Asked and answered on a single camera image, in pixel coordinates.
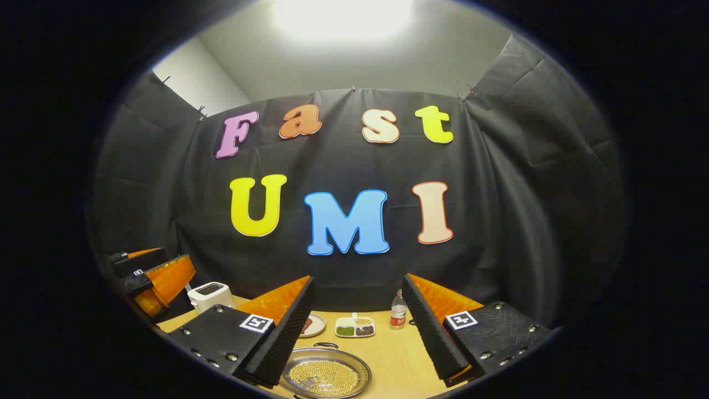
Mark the white oval plate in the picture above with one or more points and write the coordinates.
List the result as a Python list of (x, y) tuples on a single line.
[(318, 327)]

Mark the white divided dish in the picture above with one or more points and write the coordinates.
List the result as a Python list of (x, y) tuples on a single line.
[(354, 327)]

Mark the ceiling light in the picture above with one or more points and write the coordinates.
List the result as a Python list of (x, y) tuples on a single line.
[(343, 16)]

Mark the pile of yellow soybeans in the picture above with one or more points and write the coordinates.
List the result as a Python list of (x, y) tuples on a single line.
[(324, 379)]

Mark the red meat slices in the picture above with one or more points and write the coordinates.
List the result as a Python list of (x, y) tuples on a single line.
[(306, 326)]

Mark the clear water bottle red label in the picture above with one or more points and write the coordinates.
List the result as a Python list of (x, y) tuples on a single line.
[(398, 313)]

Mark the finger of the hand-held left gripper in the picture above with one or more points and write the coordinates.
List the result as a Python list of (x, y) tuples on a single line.
[(166, 282), (138, 261)]

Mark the white toaster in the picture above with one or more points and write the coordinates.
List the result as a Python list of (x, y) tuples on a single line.
[(207, 296)]

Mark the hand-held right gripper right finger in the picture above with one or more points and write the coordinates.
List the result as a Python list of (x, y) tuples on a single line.
[(429, 332)]

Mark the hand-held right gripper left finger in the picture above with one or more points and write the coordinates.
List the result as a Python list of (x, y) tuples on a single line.
[(288, 338)]

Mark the stainless steel pot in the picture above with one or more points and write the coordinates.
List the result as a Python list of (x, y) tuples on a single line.
[(332, 354)]

